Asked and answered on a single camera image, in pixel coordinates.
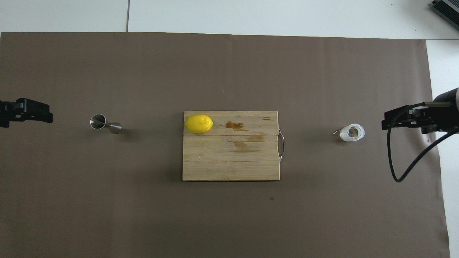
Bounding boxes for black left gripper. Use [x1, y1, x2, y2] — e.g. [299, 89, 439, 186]
[0, 98, 53, 128]

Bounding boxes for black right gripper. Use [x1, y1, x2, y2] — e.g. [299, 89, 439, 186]
[381, 89, 459, 135]

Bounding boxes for clear glass cup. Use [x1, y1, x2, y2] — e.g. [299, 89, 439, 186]
[340, 124, 365, 142]

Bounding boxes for steel double jigger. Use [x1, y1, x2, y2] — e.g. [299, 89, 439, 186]
[90, 114, 122, 134]

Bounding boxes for grey ribbed device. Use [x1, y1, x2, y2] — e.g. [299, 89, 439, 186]
[430, 0, 459, 26]

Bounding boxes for brown paper table mat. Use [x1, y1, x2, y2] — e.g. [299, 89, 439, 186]
[0, 32, 450, 258]

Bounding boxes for yellow lemon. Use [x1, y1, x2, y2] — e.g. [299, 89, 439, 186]
[185, 114, 214, 134]

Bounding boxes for wooden cutting board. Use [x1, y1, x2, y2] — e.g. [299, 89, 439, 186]
[182, 110, 285, 181]

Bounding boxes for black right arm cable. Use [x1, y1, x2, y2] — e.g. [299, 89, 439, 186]
[387, 102, 459, 182]

